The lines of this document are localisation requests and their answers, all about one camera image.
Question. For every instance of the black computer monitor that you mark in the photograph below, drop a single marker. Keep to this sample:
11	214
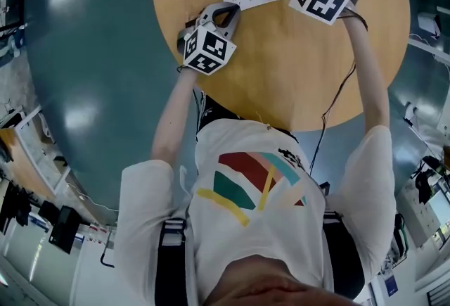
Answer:
64	229

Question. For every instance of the white printed t-shirt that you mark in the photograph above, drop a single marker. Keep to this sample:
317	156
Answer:
253	234

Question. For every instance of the black metal hook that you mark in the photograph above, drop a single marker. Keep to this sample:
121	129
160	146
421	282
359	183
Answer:
105	260

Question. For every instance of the person's chin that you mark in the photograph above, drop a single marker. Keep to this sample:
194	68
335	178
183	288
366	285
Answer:
274	283

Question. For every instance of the dark patterned trousers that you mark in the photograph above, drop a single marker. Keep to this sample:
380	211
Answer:
218	111

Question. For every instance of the person's left forearm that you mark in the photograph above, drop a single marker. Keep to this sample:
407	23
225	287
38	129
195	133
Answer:
172	114

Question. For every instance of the small black box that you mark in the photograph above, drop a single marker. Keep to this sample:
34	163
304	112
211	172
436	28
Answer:
325	188

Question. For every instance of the wooden office desk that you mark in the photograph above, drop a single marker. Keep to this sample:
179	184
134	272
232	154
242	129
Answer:
24	164

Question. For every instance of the black equipment on stand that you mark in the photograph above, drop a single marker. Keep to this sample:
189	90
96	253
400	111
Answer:
427	178

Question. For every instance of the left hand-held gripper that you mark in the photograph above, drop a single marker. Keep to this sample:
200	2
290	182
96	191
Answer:
205	51

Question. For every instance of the white wall device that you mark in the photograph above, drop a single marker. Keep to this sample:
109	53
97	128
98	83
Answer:
429	25

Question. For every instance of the person's right forearm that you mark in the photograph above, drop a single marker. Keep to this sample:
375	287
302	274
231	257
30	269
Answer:
369	79

